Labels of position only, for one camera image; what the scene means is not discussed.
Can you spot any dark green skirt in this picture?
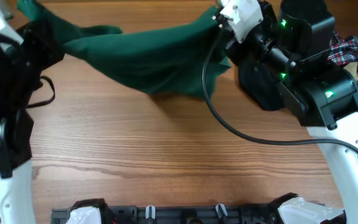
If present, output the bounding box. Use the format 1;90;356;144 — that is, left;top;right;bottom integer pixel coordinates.
17;1;219;98

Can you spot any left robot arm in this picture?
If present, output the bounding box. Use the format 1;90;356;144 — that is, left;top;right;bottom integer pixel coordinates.
0;21;64;223

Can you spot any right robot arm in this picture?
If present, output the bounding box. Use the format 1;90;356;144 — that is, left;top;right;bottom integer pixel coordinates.
217;1;358;223

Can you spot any black garment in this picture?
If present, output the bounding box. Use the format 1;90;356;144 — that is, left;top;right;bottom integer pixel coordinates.
238;59;285;111

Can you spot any beige garment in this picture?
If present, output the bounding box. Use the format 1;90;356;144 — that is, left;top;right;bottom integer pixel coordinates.
344;62;358;83

